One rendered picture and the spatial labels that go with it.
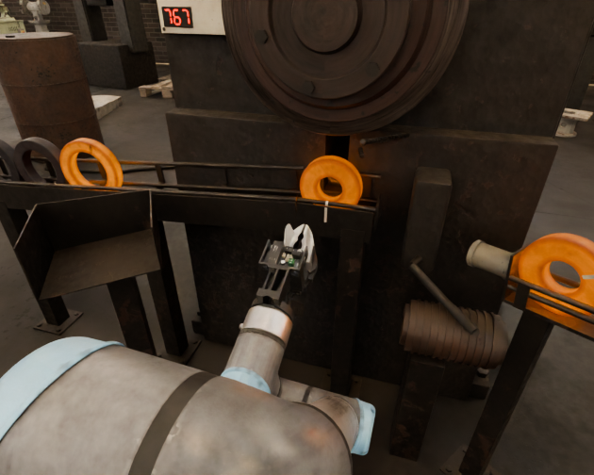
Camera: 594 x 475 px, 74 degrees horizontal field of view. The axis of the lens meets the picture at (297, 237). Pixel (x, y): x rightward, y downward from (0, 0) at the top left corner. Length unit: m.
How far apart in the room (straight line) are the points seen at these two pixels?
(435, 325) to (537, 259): 0.25
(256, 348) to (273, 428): 0.32
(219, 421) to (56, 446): 0.10
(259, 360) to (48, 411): 0.33
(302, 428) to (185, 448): 0.08
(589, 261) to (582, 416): 0.89
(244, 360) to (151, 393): 0.31
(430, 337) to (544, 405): 0.74
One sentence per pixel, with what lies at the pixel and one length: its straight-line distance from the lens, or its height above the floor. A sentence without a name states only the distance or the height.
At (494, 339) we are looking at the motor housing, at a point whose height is 0.52.
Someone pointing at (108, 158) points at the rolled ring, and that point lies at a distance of 1.25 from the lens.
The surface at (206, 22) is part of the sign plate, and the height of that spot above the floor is 1.09.
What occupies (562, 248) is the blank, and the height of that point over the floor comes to 0.76.
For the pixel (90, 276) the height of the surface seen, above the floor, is 0.60.
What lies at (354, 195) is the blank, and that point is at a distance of 0.97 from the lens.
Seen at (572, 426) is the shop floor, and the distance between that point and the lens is 1.61.
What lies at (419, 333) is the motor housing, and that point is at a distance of 0.95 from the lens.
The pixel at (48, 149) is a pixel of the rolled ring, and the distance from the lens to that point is 1.39.
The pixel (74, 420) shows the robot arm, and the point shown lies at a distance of 0.29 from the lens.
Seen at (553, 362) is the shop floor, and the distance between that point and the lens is 1.78.
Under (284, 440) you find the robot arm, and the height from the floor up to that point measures 0.91.
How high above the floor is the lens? 1.15
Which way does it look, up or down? 32 degrees down
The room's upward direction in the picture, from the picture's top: straight up
